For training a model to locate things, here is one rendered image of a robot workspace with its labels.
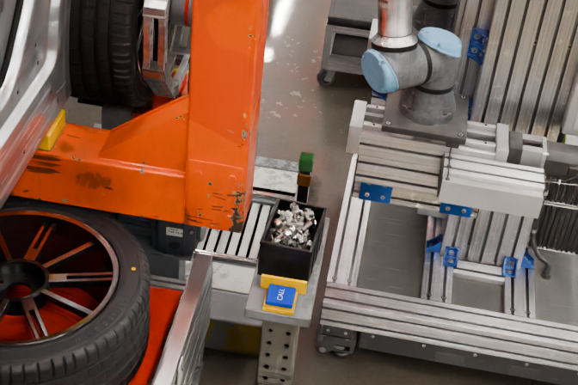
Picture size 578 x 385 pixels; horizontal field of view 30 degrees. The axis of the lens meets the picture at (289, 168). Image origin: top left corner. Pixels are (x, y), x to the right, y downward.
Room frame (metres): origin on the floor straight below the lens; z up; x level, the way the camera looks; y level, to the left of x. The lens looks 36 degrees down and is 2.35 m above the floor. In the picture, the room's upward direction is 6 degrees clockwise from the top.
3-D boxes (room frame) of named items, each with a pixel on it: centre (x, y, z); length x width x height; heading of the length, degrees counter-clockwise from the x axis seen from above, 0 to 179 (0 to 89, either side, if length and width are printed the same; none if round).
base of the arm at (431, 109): (2.46, -0.35, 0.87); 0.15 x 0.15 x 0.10
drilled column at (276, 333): (2.19, -0.03, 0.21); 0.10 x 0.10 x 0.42; 85
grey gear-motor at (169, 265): (2.53, 0.44, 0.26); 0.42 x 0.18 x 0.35; 85
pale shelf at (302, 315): (2.22, -0.03, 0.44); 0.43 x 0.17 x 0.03; 175
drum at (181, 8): (2.86, 0.32, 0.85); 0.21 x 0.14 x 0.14; 85
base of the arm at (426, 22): (2.96, -0.40, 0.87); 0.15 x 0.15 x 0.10
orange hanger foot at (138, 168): (2.33, 0.52, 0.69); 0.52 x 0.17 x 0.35; 85
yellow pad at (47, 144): (2.35, 0.69, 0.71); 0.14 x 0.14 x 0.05; 85
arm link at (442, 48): (2.46, -0.34, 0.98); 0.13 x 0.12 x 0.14; 124
